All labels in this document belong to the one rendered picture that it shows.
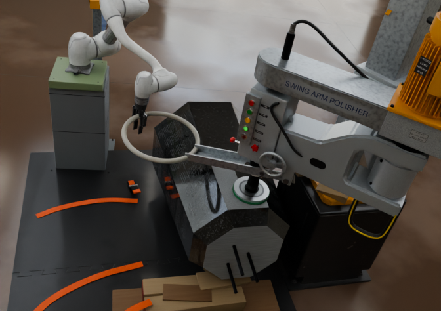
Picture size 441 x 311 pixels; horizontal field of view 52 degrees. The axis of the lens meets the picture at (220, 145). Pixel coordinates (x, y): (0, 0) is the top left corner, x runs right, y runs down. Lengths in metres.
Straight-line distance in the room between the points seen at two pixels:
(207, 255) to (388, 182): 1.09
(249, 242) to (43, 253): 1.45
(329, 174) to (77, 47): 2.06
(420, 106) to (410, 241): 2.21
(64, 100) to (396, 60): 2.31
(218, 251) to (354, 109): 1.15
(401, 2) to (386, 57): 0.29
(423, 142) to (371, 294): 1.73
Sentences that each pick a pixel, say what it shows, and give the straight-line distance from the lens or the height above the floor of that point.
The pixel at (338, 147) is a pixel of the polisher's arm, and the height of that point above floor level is 1.41.
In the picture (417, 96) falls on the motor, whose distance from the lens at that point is 2.01.
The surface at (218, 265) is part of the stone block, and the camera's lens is 2.77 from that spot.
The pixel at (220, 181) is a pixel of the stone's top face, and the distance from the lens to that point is 2.71.
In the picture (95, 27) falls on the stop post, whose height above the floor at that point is 0.82.
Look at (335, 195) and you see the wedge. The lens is 2.88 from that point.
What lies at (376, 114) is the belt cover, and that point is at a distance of 2.06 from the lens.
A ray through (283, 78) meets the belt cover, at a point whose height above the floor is 1.65.
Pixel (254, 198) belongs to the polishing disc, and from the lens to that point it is 2.61.
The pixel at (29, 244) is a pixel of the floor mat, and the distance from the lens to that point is 3.45.
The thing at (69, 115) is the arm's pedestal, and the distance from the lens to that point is 3.65.
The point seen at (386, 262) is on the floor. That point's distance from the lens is 3.82.
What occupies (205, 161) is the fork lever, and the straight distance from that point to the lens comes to 2.65.
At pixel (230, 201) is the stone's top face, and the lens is 2.60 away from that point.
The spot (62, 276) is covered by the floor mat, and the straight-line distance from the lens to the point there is 3.25.
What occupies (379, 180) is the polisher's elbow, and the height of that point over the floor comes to 1.32.
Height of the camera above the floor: 2.60
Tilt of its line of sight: 37 degrees down
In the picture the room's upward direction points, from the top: 11 degrees clockwise
